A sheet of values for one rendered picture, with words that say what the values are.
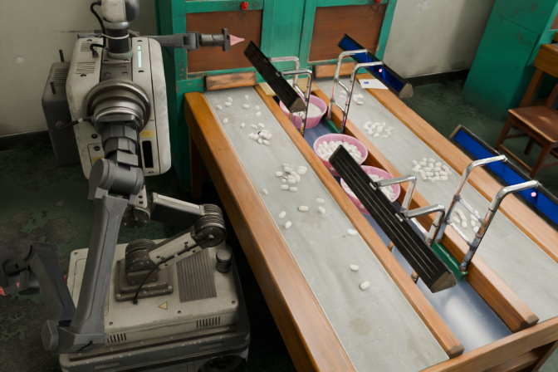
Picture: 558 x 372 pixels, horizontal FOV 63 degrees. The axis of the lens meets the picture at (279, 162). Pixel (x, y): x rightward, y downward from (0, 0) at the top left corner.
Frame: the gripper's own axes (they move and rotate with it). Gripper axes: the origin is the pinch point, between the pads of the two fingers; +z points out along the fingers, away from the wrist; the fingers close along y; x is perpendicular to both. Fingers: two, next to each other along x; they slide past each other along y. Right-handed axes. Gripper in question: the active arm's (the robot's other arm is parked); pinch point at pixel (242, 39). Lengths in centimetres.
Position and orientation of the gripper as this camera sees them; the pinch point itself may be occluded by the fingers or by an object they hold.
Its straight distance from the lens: 221.2
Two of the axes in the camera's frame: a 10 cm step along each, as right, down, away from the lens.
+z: 9.5, -1.0, 3.0
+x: 3.1, 2.9, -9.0
